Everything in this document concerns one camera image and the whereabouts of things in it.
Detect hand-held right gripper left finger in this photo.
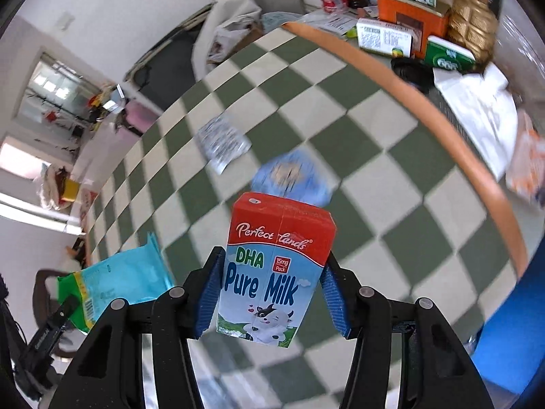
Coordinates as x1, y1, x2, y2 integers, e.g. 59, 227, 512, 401
62, 245, 226, 409

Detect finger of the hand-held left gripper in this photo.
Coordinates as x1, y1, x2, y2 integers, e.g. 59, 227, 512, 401
42, 295, 82, 338

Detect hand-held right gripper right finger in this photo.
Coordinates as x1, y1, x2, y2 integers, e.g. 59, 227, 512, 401
321, 255, 495, 409

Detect red blue milk carton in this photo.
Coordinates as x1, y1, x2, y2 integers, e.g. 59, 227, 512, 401
216, 192, 337, 349

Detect green blue plastic wrapper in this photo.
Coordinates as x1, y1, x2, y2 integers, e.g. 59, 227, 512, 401
57, 232, 175, 335

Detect pile of bedding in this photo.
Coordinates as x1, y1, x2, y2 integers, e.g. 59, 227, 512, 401
38, 166, 71, 209

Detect crumpled blue wrapper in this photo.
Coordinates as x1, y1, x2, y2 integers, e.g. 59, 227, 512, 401
250, 151, 335, 209

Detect green white checkered tablecloth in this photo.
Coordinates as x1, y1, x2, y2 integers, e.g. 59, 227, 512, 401
79, 21, 518, 409

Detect silver blister pack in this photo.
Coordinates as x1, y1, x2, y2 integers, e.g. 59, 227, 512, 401
197, 115, 252, 175

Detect blue black chair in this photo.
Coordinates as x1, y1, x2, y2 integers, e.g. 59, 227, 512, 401
466, 264, 545, 397

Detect pink suitcase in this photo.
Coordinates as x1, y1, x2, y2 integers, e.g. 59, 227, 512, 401
113, 98, 162, 137

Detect dark folding bed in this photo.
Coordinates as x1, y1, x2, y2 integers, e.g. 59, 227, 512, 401
123, 4, 214, 111

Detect orange snack packet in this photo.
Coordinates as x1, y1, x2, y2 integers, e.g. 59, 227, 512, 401
504, 108, 545, 209

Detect small black object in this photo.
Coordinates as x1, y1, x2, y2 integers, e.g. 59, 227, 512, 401
389, 57, 437, 94

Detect white cloth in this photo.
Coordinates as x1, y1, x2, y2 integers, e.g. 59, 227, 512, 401
191, 0, 265, 77

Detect white carton with green logo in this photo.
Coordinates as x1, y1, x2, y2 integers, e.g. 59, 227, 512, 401
355, 17, 414, 58

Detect green box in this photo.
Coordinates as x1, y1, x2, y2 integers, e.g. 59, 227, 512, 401
426, 35, 477, 73

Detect light blue plastic bag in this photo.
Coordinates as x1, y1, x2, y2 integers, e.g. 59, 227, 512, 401
260, 11, 299, 32

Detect white printed papers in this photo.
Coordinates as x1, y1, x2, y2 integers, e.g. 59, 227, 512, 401
298, 6, 379, 37

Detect orange box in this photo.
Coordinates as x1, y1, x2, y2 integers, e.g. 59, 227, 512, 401
377, 0, 452, 60

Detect gold bottle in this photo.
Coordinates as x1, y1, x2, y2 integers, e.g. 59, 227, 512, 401
447, 0, 499, 64

